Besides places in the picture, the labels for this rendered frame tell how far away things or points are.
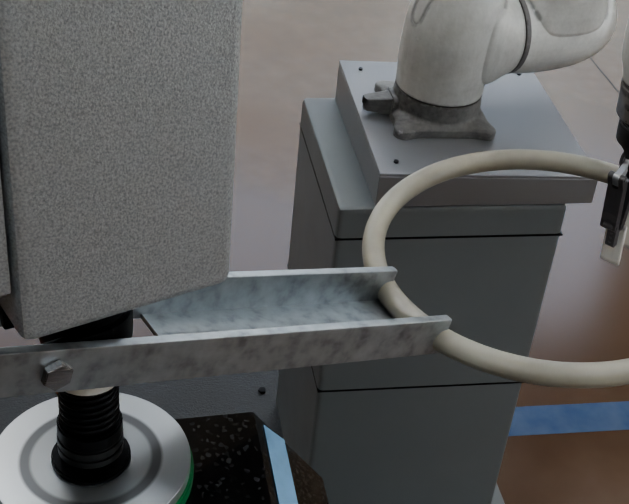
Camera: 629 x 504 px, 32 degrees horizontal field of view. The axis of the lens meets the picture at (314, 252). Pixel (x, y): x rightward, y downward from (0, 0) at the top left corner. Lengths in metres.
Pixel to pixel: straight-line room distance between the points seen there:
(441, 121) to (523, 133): 0.16
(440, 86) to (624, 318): 1.37
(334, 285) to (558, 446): 1.39
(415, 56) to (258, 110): 1.97
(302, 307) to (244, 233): 1.85
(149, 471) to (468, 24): 0.95
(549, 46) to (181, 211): 1.12
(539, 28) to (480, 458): 0.87
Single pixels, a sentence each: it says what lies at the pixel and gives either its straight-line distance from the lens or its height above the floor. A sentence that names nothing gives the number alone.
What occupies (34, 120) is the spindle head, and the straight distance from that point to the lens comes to 0.84.
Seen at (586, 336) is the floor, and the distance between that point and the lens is 3.00.
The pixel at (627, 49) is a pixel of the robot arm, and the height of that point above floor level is 1.19.
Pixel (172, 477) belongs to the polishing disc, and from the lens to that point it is 1.21.
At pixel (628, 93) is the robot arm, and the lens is 1.57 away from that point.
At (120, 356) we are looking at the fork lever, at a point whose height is 1.08.
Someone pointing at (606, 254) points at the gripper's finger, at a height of 0.86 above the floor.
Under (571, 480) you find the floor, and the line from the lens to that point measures 2.59.
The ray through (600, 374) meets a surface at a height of 0.96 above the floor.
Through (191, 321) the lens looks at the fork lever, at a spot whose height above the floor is 1.01.
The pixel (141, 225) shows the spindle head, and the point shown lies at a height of 1.26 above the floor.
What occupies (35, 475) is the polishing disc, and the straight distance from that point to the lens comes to 1.23.
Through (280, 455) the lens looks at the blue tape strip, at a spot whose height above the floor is 0.84.
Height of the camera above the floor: 1.78
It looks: 35 degrees down
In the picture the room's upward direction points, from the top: 6 degrees clockwise
